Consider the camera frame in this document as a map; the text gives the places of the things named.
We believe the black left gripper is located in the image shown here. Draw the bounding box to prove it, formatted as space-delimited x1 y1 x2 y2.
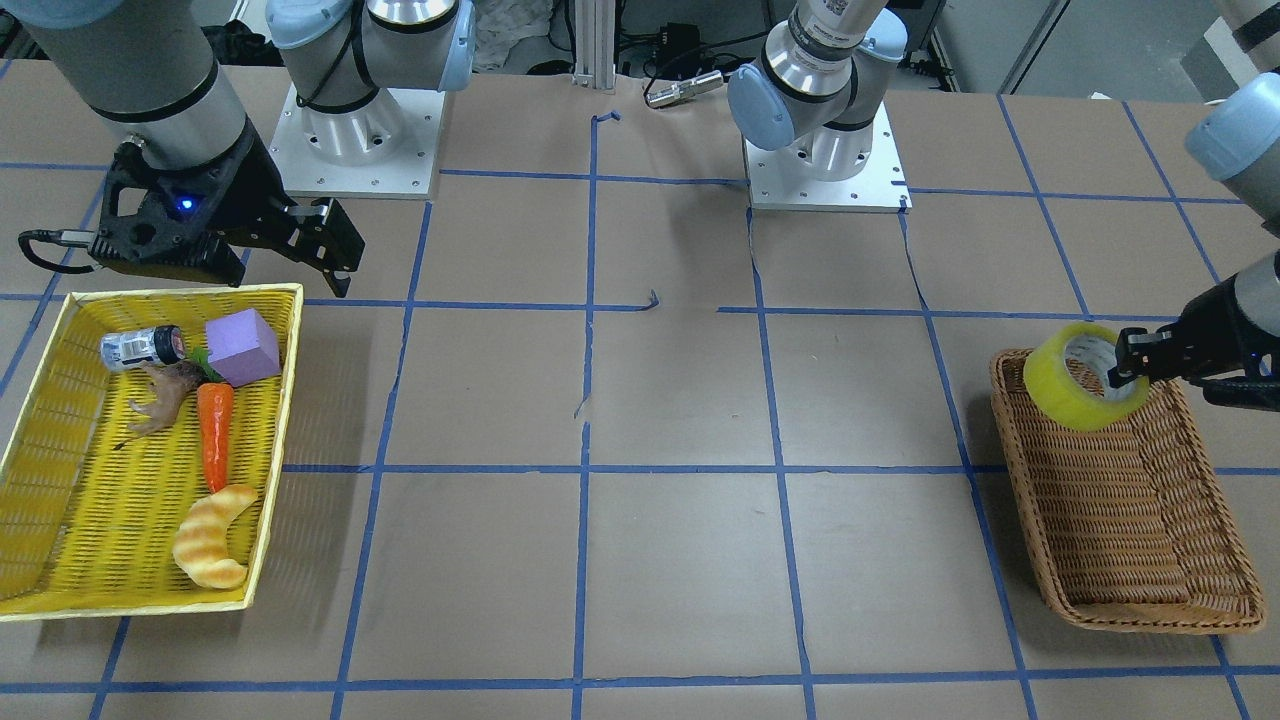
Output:
1107 275 1279 413

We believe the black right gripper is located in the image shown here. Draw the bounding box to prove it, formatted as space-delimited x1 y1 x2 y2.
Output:
88 135 365 299

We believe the yellow tape roll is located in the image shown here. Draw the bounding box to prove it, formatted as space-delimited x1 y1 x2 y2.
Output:
1023 322 1151 432

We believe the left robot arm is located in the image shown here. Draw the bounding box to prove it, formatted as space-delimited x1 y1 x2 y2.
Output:
730 1 1277 430

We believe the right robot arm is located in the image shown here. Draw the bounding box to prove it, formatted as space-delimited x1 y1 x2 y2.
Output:
4 1 476 297

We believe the purple foam cube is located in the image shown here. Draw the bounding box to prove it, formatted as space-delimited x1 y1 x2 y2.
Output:
204 307 282 388

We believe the brown wicker basket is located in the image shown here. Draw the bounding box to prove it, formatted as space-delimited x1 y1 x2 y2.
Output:
989 348 1268 635

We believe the small labelled bottle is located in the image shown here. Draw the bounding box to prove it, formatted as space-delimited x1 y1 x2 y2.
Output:
99 324 188 372

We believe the orange toy carrot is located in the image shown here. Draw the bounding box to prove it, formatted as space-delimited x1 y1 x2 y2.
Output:
196 382 234 493

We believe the black glove cloth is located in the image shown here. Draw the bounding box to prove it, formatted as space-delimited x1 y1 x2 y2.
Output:
201 20 284 67

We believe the brown toy root figure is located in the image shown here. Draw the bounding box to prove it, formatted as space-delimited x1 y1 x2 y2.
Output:
111 360 210 451

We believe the yellow woven basket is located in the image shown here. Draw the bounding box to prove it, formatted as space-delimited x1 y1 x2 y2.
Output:
1 283 305 623

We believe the toy croissant bread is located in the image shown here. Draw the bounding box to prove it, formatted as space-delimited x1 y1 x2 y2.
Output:
172 484 259 591

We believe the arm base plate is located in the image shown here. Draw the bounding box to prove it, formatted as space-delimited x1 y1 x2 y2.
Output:
268 88 451 200
742 104 913 213

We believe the aluminium frame post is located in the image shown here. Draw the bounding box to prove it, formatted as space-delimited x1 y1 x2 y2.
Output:
567 1 620 94

